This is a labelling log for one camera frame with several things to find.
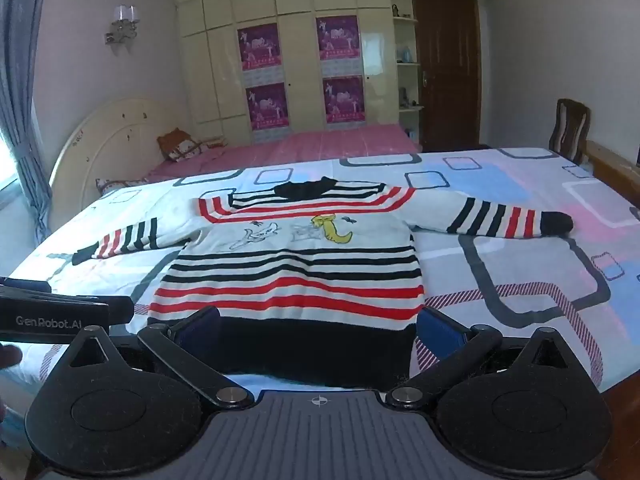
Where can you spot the purple wall poster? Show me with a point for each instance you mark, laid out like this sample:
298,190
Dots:
344,100
338,37
267,106
259,47

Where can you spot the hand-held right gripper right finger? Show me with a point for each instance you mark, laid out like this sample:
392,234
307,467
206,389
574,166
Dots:
440,332

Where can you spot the window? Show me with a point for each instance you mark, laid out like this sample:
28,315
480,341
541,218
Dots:
6,170

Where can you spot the patterned flat pillow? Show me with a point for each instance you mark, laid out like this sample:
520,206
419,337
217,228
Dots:
120,186

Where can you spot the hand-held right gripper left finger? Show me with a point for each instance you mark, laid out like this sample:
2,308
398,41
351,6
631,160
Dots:
197,332

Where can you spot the wooden chair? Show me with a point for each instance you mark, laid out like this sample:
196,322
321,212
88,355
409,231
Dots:
570,130

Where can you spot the cream wardrobe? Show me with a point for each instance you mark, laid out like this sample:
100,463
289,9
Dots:
300,45

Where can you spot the pink bed sheet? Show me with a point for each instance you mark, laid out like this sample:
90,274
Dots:
320,147

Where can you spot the open corner shelf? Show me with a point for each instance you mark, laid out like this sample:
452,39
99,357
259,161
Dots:
406,75

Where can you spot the white blanket with square print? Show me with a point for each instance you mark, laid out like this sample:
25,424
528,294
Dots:
525,280

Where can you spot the dark wooden door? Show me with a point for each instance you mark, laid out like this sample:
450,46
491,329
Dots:
447,70

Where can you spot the striped knit sweater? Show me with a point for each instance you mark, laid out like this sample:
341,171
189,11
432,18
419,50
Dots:
300,270

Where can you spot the person's left hand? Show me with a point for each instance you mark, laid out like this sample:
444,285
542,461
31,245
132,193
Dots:
9,356

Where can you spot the orange cat pillow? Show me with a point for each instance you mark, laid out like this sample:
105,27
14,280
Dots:
182,146

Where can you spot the grey curtain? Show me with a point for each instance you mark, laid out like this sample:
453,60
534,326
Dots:
25,110

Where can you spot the cream round headboard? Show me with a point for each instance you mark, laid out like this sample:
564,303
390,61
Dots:
105,150

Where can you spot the wooden bed frame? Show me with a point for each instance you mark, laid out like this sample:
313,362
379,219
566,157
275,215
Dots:
612,165

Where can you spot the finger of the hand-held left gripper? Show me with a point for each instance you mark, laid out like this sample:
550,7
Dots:
121,310

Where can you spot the glass wall lamp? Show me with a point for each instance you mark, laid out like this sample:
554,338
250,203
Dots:
122,22

